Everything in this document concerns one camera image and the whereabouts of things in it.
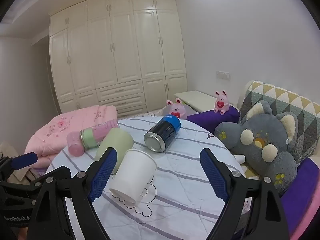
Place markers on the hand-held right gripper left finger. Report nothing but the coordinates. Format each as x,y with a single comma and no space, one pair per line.
103,172

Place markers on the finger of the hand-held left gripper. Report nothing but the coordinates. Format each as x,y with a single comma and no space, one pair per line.
30,188
25,160

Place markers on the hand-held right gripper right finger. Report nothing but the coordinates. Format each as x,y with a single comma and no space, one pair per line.
214,177

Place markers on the white paper cup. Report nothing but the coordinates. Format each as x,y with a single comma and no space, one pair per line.
135,172

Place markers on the light green cup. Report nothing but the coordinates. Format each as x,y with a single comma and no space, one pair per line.
116,140

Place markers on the beige cloth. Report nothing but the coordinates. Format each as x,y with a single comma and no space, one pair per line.
21,176

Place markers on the white paper roll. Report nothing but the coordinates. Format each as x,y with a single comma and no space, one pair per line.
240,158

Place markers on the pink bottle with green band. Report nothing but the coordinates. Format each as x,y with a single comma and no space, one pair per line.
100,131

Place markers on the pink quilt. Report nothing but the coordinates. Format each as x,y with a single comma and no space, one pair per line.
62,123

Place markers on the purple pillow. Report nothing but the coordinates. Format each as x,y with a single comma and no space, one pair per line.
212,120

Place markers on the grey plush toy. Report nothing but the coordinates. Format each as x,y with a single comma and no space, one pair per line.
262,140

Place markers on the blue and black can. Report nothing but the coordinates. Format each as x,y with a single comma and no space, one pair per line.
162,130

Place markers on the pink bunny plush toy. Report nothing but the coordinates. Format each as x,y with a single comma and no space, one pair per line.
176,110
221,103

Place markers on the cream nightstand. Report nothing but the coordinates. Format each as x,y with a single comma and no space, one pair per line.
195,98

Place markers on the purple bed sheet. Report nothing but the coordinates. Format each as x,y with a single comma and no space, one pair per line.
301,202

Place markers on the triangle patterned quilted cover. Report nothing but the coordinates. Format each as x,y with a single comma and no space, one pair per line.
290,98

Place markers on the cream wardrobe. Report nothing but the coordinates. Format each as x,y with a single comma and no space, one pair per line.
112,55

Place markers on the white wall outlet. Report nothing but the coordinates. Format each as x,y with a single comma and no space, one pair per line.
223,75

